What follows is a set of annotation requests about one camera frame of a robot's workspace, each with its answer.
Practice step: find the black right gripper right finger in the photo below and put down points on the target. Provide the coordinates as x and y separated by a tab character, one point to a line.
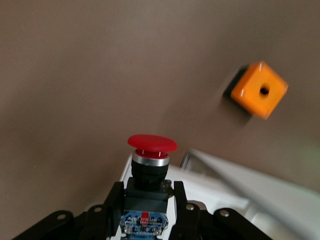
182	207

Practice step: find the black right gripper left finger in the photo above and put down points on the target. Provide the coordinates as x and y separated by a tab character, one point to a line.
113	200

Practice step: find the red mushroom push button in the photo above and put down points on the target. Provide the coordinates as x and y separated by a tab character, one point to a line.
152	143

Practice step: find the white drawer cabinet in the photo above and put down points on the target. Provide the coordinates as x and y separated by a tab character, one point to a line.
237	195

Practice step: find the orange box with hole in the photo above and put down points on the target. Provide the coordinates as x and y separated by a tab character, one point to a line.
257	90

